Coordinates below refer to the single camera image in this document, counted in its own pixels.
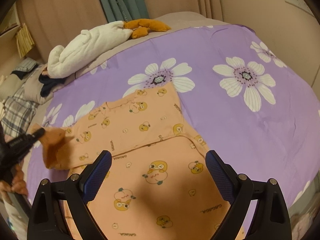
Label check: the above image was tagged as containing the orange patterned baby garment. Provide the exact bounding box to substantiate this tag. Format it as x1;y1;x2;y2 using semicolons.
40;83;229;239

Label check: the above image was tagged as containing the person's left hand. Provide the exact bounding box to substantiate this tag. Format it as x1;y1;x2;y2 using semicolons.
1;164;28;199

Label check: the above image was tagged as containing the plaid pillow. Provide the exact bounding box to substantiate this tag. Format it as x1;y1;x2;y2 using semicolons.
1;85;39;138

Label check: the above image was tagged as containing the beige pillow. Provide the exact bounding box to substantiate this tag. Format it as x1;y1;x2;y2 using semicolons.
23;64;54;105

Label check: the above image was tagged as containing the black dark garment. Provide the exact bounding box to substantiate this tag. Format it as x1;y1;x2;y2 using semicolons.
39;74;67;98

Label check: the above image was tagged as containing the striped pillow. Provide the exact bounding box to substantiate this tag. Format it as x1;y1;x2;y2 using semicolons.
11;57;40;79

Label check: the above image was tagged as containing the white plush goose toy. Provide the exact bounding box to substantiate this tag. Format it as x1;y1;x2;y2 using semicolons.
47;18;171;79

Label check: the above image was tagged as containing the purple floral bed sheet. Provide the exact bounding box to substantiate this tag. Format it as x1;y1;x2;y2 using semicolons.
27;25;319;206

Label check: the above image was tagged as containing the teal curtain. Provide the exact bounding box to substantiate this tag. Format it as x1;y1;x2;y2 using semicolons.
93;0;151;23

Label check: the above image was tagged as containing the white power strip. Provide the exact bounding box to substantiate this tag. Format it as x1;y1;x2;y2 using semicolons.
285;0;314;17

